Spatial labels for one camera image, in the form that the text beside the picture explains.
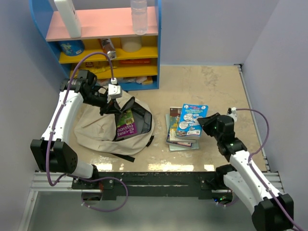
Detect blue cartoon paperback book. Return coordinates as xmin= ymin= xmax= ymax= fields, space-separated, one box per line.
xmin=176 ymin=103 xmax=208 ymax=141

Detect purple treehouse book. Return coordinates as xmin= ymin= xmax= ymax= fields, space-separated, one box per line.
xmin=115 ymin=109 xmax=137 ymax=141

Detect beige student backpack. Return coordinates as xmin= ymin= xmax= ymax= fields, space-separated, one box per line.
xmin=73 ymin=91 xmax=154 ymax=156

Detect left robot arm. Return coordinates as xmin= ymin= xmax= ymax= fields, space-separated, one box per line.
xmin=30 ymin=70 xmax=122 ymax=189

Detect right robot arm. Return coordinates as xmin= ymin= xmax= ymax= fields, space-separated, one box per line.
xmin=198 ymin=113 xmax=294 ymax=231

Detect pale blue hardcover book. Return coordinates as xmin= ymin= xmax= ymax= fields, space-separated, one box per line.
xmin=165 ymin=114 xmax=199 ymax=152

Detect dark blue cover book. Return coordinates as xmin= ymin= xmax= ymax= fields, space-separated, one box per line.
xmin=166 ymin=134 xmax=173 ymax=145

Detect yellow snack packet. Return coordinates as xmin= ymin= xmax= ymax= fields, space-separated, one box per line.
xmin=83 ymin=65 xmax=111 ymax=74

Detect orange flat box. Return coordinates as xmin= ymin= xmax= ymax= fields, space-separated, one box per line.
xmin=119 ymin=58 xmax=151 ymax=65

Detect brown silver snack packet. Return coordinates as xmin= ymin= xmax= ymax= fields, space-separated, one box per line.
xmin=99 ymin=38 xmax=117 ymax=60

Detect colourful wooden shelf unit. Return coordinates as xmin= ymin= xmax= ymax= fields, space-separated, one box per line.
xmin=29 ymin=0 xmax=161 ymax=91

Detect white round container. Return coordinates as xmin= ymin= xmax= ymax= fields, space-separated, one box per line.
xmin=120 ymin=36 xmax=142 ymax=52

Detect blue snack cup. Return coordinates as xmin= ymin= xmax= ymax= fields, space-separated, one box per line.
xmin=58 ymin=40 xmax=85 ymax=56

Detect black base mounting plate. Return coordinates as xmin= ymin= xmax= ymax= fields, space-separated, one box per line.
xmin=72 ymin=171 xmax=235 ymax=204

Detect clear plastic water bottle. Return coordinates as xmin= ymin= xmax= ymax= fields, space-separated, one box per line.
xmin=130 ymin=0 xmax=148 ymax=36

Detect white rectangular bottle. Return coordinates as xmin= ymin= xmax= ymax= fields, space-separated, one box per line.
xmin=54 ymin=0 xmax=82 ymax=38

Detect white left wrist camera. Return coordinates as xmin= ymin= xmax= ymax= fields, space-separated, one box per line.
xmin=108 ymin=84 xmax=122 ymax=99

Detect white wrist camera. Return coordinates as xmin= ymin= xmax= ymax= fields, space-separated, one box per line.
xmin=227 ymin=107 xmax=238 ymax=122
xmin=108 ymin=84 xmax=122 ymax=99

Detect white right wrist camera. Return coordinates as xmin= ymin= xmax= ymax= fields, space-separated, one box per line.
xmin=227 ymin=107 xmax=238 ymax=122

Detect aluminium rail frame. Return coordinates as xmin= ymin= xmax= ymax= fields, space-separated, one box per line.
xmin=30 ymin=65 xmax=294 ymax=231

